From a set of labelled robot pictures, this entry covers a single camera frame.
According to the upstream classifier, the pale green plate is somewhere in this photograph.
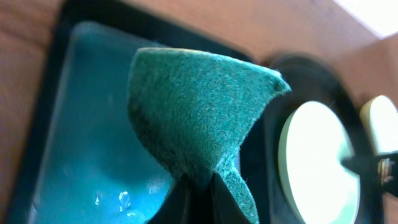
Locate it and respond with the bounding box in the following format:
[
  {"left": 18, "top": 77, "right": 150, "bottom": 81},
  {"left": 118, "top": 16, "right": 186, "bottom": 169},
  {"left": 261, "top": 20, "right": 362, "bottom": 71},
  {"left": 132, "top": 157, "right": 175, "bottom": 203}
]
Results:
[
  {"left": 359, "top": 95, "right": 397, "bottom": 155},
  {"left": 277, "top": 101, "right": 361, "bottom": 224}
]

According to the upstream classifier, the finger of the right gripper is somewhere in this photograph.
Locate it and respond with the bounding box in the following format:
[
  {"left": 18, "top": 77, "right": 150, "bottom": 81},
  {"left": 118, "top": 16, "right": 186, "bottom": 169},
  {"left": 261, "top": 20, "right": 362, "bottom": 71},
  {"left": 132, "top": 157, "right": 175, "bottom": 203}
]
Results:
[{"left": 341, "top": 152, "right": 397, "bottom": 177}]

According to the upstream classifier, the green sponge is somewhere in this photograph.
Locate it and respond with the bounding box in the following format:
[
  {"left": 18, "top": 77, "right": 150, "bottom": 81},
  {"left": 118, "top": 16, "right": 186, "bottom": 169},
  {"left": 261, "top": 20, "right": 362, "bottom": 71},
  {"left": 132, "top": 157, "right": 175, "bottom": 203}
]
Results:
[{"left": 127, "top": 48, "right": 290, "bottom": 223}]

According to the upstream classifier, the black round tray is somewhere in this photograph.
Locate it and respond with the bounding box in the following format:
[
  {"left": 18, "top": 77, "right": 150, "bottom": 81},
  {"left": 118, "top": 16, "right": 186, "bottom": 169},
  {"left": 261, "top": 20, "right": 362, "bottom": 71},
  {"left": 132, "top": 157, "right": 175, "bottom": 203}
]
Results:
[{"left": 240, "top": 54, "right": 374, "bottom": 223}]

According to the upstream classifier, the pale green plate top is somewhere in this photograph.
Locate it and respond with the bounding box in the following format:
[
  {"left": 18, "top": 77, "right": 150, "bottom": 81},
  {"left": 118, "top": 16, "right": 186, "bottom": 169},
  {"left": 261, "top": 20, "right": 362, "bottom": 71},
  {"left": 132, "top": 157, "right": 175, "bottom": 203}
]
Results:
[{"left": 277, "top": 101, "right": 361, "bottom": 224}]

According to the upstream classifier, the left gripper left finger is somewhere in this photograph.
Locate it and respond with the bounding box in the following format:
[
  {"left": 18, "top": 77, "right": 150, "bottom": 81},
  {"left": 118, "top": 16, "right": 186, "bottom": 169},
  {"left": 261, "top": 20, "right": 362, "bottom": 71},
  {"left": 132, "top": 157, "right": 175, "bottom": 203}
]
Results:
[{"left": 146, "top": 174, "right": 192, "bottom": 224}]

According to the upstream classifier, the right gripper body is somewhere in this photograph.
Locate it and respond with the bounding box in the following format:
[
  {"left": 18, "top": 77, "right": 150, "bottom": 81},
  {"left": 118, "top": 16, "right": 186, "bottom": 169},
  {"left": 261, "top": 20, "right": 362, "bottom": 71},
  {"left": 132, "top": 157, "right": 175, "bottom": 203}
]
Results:
[{"left": 376, "top": 155, "right": 397, "bottom": 197}]

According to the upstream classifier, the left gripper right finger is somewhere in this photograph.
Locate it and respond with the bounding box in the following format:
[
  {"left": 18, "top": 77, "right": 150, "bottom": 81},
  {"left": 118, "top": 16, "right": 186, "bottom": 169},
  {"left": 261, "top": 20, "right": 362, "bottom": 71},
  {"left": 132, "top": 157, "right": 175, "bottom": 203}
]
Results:
[{"left": 209, "top": 173, "right": 251, "bottom": 224}]

